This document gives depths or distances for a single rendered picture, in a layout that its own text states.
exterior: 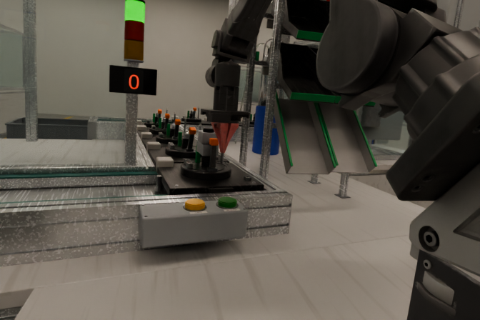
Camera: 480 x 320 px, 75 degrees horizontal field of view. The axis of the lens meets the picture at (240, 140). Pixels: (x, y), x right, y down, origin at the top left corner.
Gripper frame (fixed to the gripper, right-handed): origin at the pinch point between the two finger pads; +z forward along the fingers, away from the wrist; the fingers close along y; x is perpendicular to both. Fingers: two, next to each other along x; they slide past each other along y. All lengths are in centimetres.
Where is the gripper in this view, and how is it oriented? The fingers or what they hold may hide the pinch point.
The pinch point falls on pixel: (222, 148)
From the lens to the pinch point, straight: 73.6
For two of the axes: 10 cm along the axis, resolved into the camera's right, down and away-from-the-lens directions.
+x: 3.9, 1.5, -9.1
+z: -0.7, 9.9, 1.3
